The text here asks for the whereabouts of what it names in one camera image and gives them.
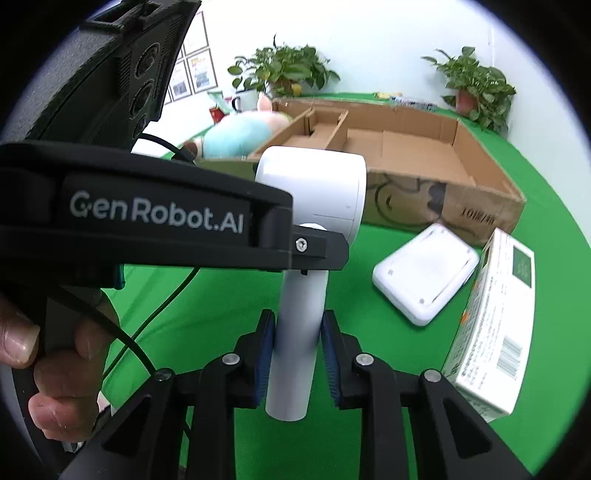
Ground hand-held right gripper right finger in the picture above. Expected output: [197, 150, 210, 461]
[322, 310, 532, 480]

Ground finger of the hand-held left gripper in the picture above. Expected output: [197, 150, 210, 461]
[291, 224, 350, 274]

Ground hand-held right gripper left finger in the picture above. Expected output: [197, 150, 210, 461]
[60, 309, 278, 480]

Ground white hair dryer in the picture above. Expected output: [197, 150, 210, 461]
[255, 146, 368, 423]

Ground long brown cardboard box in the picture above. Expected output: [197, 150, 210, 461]
[249, 108, 349, 162]

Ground pink pig plush toy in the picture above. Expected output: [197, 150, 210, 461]
[185, 92, 291, 160]

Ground large cardboard box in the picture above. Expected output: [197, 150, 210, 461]
[191, 97, 527, 247]

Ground white and green carton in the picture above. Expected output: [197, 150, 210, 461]
[441, 227, 535, 423]

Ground person's left hand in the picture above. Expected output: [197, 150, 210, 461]
[0, 295, 118, 444]

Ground green tablecloth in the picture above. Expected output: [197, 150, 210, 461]
[99, 90, 583, 480]

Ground white rectangular device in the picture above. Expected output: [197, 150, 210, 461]
[372, 223, 480, 327]

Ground green packet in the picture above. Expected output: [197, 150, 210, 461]
[206, 90, 232, 116]

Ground white mug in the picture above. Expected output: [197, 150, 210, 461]
[231, 90, 259, 114]

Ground colourful packets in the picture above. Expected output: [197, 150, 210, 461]
[390, 96, 437, 112]

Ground bushy potted plant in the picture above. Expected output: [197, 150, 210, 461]
[228, 34, 341, 99]

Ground potted plant in red pot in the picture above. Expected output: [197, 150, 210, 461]
[421, 46, 517, 137]

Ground black cable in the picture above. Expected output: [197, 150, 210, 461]
[46, 133, 199, 444]

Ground group of framed wall certificates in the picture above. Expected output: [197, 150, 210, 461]
[164, 11, 218, 104]

